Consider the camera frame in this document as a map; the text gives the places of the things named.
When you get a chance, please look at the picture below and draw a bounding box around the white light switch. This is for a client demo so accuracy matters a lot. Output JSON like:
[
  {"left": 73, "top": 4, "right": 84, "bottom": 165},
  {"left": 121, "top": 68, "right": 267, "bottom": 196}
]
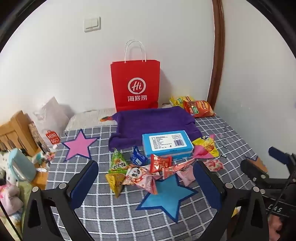
[{"left": 84, "top": 17, "right": 101, "bottom": 32}]

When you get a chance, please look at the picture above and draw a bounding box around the patterned box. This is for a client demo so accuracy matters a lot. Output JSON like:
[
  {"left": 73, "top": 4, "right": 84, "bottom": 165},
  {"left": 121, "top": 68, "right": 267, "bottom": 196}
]
[{"left": 28, "top": 122, "right": 50, "bottom": 152}]

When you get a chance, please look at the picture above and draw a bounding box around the blue star patch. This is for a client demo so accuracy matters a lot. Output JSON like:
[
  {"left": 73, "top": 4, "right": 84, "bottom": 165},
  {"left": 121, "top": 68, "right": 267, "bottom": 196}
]
[{"left": 136, "top": 173, "right": 199, "bottom": 223}]

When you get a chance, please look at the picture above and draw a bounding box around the pink plush toy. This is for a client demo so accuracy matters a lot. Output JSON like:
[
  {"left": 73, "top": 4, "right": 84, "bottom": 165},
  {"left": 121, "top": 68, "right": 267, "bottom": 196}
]
[{"left": 0, "top": 183, "right": 23, "bottom": 217}]

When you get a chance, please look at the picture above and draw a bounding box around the yellow chip bag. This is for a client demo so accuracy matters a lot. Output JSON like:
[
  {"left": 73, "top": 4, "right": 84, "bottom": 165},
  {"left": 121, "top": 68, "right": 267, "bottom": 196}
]
[{"left": 169, "top": 96, "right": 193, "bottom": 109}]

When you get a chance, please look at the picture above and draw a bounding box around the person's right hand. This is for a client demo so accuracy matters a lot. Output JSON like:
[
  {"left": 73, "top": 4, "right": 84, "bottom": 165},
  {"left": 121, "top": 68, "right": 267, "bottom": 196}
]
[{"left": 269, "top": 216, "right": 284, "bottom": 241}]

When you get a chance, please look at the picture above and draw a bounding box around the blue tissue box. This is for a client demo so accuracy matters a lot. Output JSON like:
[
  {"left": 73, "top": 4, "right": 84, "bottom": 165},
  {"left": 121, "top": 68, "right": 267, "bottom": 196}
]
[{"left": 142, "top": 130, "right": 194, "bottom": 160}]

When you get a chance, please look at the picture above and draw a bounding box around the pink triangular snack packet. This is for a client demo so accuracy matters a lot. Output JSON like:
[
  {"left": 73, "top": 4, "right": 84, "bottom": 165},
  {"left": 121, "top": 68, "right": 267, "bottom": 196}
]
[{"left": 136, "top": 171, "right": 162, "bottom": 195}]

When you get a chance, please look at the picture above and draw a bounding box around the panda print snack packet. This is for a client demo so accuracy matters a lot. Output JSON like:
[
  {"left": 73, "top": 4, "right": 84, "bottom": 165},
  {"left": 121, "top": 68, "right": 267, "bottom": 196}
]
[{"left": 122, "top": 164, "right": 148, "bottom": 186}]

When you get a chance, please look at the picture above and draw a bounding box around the pink star patch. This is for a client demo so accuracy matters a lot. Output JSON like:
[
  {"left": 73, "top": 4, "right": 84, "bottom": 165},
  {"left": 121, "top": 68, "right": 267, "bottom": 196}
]
[{"left": 61, "top": 129, "right": 100, "bottom": 161}]

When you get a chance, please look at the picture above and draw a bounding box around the pale pink snack packet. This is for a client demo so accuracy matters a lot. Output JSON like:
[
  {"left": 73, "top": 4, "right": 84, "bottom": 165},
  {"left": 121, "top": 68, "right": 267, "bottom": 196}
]
[{"left": 178, "top": 167, "right": 197, "bottom": 186}]

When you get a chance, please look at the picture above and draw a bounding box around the teal bag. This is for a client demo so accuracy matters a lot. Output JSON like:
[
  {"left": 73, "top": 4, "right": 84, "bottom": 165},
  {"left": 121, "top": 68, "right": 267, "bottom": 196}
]
[{"left": 5, "top": 148, "right": 37, "bottom": 182}]

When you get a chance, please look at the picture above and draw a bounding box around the red and pink snack packet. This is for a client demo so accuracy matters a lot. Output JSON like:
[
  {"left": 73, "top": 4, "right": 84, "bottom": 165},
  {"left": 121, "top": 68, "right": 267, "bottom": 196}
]
[{"left": 162, "top": 166, "right": 183, "bottom": 179}]

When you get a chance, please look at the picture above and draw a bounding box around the brown cardboard box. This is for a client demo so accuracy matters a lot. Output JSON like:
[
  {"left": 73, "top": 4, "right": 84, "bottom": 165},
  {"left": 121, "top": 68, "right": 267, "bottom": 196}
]
[{"left": 31, "top": 162, "right": 48, "bottom": 190}]

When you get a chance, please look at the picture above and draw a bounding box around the white strawberry snack packet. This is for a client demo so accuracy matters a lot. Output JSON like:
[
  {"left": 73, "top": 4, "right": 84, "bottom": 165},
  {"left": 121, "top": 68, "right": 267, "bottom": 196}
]
[{"left": 203, "top": 159, "right": 225, "bottom": 172}]

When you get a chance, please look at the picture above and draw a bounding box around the red paper bag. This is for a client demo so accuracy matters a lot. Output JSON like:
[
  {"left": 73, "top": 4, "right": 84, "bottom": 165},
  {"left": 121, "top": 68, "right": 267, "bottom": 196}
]
[{"left": 110, "top": 40, "right": 161, "bottom": 112}]

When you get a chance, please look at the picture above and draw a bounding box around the orange chip bag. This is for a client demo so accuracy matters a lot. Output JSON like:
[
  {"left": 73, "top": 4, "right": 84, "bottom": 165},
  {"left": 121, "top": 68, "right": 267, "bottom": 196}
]
[{"left": 183, "top": 100, "right": 215, "bottom": 118}]

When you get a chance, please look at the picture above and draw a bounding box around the colourful small toy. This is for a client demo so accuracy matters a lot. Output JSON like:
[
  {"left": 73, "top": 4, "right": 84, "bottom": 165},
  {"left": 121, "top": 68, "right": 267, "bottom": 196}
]
[{"left": 37, "top": 150, "right": 56, "bottom": 164}]

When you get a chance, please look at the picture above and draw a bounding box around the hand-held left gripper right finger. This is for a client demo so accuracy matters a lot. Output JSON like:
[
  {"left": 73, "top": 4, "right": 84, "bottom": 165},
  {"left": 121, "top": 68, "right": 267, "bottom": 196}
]
[{"left": 193, "top": 160, "right": 270, "bottom": 241}]

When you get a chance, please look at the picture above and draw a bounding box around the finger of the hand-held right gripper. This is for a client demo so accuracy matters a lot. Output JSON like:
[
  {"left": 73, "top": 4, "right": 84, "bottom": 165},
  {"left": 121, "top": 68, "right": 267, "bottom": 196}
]
[
  {"left": 240, "top": 159, "right": 287, "bottom": 190},
  {"left": 268, "top": 146, "right": 296, "bottom": 179}
]

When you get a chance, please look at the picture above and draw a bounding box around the green triangular snack packet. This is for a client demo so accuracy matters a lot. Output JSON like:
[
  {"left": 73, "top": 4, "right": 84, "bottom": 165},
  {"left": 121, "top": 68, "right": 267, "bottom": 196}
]
[{"left": 110, "top": 149, "right": 129, "bottom": 173}]

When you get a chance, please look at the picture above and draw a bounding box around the yellow triangular snack packet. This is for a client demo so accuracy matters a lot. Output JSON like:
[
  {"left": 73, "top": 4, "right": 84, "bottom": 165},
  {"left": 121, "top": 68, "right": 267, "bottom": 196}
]
[{"left": 105, "top": 173, "right": 126, "bottom": 197}]

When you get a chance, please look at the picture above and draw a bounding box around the pink and yellow snack bag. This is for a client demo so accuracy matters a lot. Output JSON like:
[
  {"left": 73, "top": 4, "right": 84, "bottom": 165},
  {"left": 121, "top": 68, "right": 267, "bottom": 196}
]
[{"left": 191, "top": 134, "right": 220, "bottom": 161}]

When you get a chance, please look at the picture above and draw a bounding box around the white plastic bag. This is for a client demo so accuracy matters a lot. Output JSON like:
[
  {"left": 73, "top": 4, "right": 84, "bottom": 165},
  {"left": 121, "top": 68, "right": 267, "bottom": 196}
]
[{"left": 30, "top": 96, "right": 74, "bottom": 139}]

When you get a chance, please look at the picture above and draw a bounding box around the brown wooden door frame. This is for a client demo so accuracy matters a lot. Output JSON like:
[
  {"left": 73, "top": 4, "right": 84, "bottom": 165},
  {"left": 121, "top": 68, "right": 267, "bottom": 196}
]
[{"left": 207, "top": 0, "right": 226, "bottom": 109}]

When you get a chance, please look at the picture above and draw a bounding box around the dark blue snack packet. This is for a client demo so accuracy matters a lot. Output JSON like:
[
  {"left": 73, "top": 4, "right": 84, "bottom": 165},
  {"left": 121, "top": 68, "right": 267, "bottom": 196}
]
[{"left": 130, "top": 146, "right": 148, "bottom": 166}]

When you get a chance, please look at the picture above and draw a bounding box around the purple cloth tray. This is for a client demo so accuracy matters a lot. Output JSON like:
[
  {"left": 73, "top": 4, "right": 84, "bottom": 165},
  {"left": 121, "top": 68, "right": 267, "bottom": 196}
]
[{"left": 109, "top": 106, "right": 203, "bottom": 152}]

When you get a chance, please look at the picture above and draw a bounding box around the white bag with red tag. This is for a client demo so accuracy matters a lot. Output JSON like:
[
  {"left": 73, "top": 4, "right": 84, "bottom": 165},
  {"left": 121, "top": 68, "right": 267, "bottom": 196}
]
[{"left": 42, "top": 130, "right": 61, "bottom": 150}]

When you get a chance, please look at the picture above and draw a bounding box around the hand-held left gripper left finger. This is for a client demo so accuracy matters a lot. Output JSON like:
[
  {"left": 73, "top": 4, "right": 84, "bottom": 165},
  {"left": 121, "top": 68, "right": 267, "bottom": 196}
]
[{"left": 22, "top": 159, "right": 100, "bottom": 241}]

